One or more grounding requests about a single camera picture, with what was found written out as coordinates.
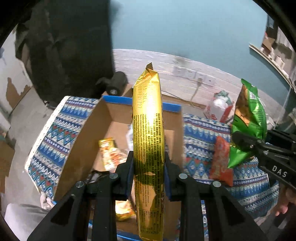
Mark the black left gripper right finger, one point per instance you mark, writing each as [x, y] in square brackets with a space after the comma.
[226, 218]

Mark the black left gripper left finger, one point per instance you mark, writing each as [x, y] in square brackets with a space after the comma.
[69, 218]

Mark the black cloth backdrop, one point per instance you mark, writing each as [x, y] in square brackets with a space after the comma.
[66, 48]

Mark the orange red snack bag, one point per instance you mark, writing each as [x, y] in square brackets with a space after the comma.
[219, 169]

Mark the white wall shelf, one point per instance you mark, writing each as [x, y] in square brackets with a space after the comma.
[274, 64]

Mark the white wall sockets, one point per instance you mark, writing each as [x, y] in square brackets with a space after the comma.
[194, 75]

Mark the black camera lamp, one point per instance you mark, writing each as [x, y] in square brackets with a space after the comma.
[114, 86]

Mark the green snack bag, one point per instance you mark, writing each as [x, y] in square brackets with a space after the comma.
[249, 118]

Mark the blue patterned tablecloth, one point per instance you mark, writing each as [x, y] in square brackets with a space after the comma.
[51, 150]

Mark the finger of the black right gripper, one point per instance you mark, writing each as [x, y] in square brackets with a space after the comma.
[263, 151]
[280, 139]

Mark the person right hand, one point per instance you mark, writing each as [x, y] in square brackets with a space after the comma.
[286, 196]

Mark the golden yellow biscuit pack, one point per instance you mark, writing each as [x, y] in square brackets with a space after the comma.
[148, 154]

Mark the black white snack pack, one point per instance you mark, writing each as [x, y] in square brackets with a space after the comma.
[95, 175]

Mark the red white shopping bag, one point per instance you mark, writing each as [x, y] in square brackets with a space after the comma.
[219, 107]

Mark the orange silver chip bag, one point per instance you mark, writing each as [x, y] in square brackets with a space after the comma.
[129, 137]

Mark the long yellow snack pack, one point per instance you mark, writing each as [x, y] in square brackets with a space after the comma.
[112, 156]

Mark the blue cardboard box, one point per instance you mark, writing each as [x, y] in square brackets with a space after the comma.
[110, 119]

